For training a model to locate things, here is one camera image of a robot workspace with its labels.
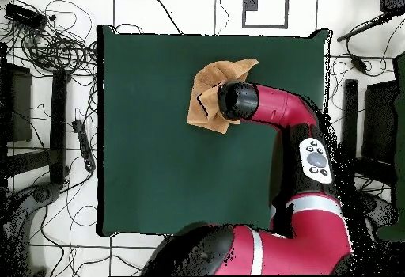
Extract dark flat panel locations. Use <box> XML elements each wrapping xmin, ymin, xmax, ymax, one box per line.
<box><xmin>361</xmin><ymin>79</ymin><xmax>399</xmax><ymax>165</ymax></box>
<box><xmin>0</xmin><ymin>62</ymin><xmax>33</xmax><ymax>143</ymax></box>

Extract dark green table cloth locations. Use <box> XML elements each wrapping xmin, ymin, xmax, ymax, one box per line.
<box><xmin>96</xmin><ymin>24</ymin><xmax>331</xmax><ymax>237</ymax></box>

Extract black rod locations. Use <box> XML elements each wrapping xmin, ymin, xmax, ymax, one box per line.
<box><xmin>335</xmin><ymin>12</ymin><xmax>395</xmax><ymax>43</ymax></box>

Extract tan terry towel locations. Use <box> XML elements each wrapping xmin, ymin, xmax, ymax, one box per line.
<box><xmin>186</xmin><ymin>59</ymin><xmax>259</xmax><ymax>135</ymax></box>

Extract black power strip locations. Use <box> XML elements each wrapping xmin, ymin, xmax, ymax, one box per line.
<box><xmin>71</xmin><ymin>119</ymin><xmax>97</xmax><ymax>173</ymax></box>

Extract black hub box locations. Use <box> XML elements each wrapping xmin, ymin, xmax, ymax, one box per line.
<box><xmin>4</xmin><ymin>2</ymin><xmax>48</xmax><ymax>30</ymax></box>

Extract black power adapter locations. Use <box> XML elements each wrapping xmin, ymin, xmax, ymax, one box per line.
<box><xmin>349</xmin><ymin>53</ymin><xmax>369</xmax><ymax>76</ymax></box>

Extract tangled black cables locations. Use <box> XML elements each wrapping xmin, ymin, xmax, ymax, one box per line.
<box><xmin>0</xmin><ymin>0</ymin><xmax>99</xmax><ymax>78</ymax></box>

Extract long black cable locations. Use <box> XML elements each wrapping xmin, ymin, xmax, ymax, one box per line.
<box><xmin>147</xmin><ymin>0</ymin><xmax>184</xmax><ymax>36</ymax></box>

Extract black device box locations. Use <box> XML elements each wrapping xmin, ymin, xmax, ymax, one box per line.
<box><xmin>378</xmin><ymin>0</ymin><xmax>405</xmax><ymax>14</ymax></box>

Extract black stand bar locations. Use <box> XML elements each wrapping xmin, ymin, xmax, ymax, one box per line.
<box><xmin>49</xmin><ymin>68</ymin><xmax>71</xmax><ymax>186</ymax></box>
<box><xmin>339</xmin><ymin>78</ymin><xmax>360</xmax><ymax>192</ymax></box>

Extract dark green hanging cloth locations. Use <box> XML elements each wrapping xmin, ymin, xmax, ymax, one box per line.
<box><xmin>375</xmin><ymin>51</ymin><xmax>405</xmax><ymax>242</ymax></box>

